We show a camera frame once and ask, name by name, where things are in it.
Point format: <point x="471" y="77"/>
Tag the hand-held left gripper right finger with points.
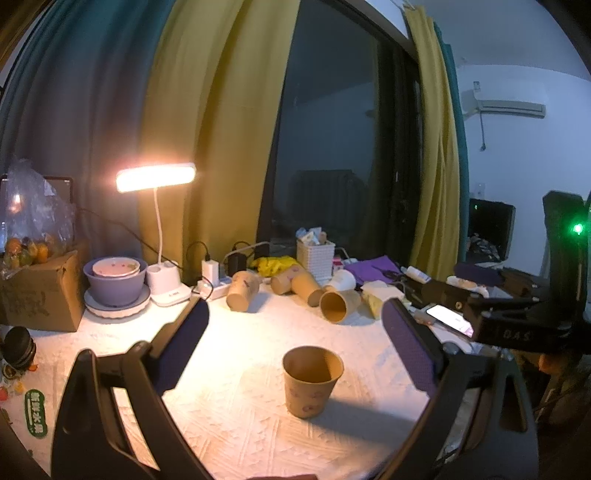
<point x="411" y="346"/>

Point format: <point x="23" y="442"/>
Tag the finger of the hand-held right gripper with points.
<point x="478" y="272"/>
<point x="443" y="291"/>

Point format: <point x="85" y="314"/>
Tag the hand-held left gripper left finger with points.
<point x="184" y="341"/>

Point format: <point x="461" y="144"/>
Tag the brown paper cup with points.
<point x="307" y="392"/>
<point x="339" y="305"/>
<point x="241" y="293"/>
<point x="300" y="285"/>

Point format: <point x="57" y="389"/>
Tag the white paper cup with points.
<point x="342" y="279"/>

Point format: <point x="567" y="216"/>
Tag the smartphone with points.
<point x="450" y="318"/>

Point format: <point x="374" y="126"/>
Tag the white tube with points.
<point x="419" y="274"/>

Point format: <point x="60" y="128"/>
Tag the black monitor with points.
<point x="494" y="226"/>

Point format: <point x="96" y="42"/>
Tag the yellow sponge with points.
<point x="373" y="304"/>

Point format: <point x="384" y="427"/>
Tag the white power strip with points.
<point x="210" y="290"/>

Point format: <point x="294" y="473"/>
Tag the white textured tablecloth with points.
<point x="240" y="369"/>

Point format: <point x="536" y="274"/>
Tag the white tissue pack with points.
<point x="381" y="288"/>

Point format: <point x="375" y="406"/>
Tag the white charger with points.
<point x="212" y="271"/>

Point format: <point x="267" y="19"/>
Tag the purple cloth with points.
<point x="369" y="268"/>

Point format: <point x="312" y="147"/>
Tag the purple bowl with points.
<point x="115" y="290"/>

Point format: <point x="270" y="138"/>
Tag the white plate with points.
<point x="99" y="311"/>

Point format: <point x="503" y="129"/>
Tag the black charger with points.
<point x="238" y="263"/>

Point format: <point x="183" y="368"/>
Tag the white inner bowl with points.
<point x="115" y="267"/>

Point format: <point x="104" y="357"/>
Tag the yellow cloth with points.
<point x="277" y="264"/>

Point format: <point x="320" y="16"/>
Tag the yellow curtain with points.
<point x="217" y="129"/>
<point x="436" y="152"/>

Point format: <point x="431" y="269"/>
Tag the white woven basket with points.
<point x="315" y="259"/>

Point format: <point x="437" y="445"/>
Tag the teal curtain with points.
<point x="459" y="138"/>
<point x="69" y="115"/>

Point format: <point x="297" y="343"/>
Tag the cardboard box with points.
<point x="41" y="300"/>

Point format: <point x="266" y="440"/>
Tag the white air conditioner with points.
<point x="508" y="106"/>

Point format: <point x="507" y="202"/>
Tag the green label packet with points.
<point x="36" y="413"/>

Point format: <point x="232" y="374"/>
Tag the white desk lamp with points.
<point x="161" y="177"/>

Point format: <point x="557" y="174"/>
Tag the black round case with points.
<point x="18" y="346"/>

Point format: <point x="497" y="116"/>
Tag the dark glass window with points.
<point x="337" y="138"/>

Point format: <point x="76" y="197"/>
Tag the plastic bag of fruit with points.
<point x="32" y="221"/>

